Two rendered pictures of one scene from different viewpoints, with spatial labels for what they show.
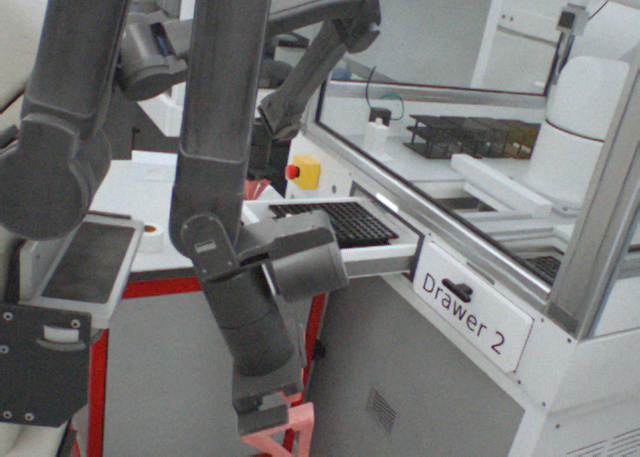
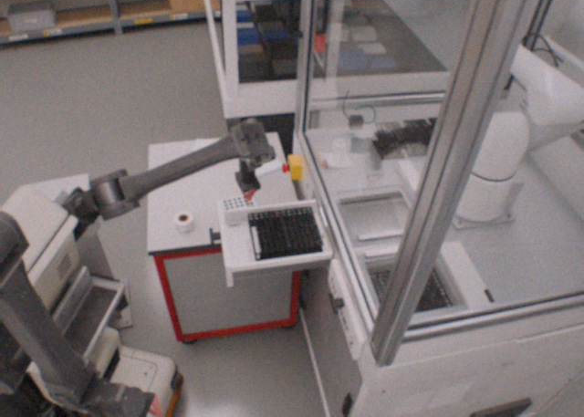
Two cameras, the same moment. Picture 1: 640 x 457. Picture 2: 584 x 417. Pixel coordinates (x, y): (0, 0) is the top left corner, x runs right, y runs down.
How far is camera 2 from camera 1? 0.78 m
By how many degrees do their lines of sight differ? 27
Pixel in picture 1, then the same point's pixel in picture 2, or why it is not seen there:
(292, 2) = (193, 161)
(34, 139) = not seen: outside the picture
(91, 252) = (88, 313)
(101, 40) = not seen: outside the picture
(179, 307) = (205, 260)
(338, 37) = not seen: hidden behind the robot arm
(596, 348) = (397, 368)
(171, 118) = (226, 108)
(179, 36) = (128, 189)
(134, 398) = (190, 298)
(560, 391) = (373, 384)
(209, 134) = (47, 375)
